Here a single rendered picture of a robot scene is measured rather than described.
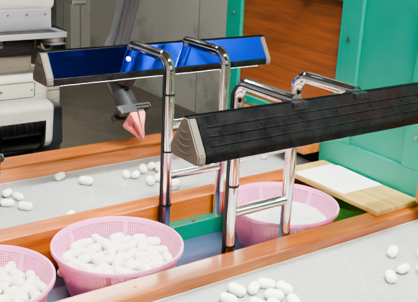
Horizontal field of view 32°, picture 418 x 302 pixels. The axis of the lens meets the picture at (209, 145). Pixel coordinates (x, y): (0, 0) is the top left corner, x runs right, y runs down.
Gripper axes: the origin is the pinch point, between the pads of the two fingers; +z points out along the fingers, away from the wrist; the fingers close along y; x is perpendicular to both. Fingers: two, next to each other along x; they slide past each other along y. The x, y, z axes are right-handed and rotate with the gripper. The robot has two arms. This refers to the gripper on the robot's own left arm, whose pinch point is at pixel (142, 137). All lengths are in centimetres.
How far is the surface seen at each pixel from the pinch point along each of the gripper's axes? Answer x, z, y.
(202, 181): -7.2, 19.6, 6.9
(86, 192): -2.7, 14.0, -22.9
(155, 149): 7.5, 0.5, 7.0
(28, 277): -25, 39, -51
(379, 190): -32, 43, 37
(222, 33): 166, -158, 197
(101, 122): 235, -143, 122
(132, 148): 7.7, -1.2, 0.3
